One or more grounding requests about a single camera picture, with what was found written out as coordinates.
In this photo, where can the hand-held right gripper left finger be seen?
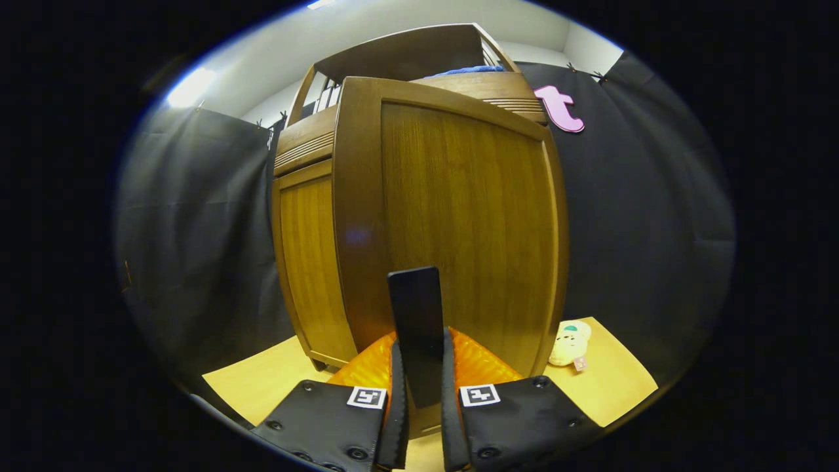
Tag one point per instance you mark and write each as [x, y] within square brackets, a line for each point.
[396, 406]

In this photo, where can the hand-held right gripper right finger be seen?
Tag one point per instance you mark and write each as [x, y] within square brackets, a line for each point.
[449, 419]

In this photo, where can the narrow wooden cabinet door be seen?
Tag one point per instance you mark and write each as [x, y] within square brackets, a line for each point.
[308, 262]

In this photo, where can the wide wooden cabinet door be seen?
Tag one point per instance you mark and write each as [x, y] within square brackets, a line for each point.
[459, 216]

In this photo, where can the wooden double-door shoe cabinet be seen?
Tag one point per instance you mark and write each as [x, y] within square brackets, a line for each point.
[406, 56]

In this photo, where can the cream plush toy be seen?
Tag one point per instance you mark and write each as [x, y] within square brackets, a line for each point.
[569, 344]

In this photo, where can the black backdrop cloth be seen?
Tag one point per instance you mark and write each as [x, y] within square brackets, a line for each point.
[655, 229]

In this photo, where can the white book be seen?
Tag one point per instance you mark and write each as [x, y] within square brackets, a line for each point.
[322, 98]
[333, 95]

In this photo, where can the blue folded towel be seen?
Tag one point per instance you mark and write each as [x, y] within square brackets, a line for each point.
[472, 69]

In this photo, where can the ceiling light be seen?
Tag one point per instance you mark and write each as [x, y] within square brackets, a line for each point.
[190, 87]

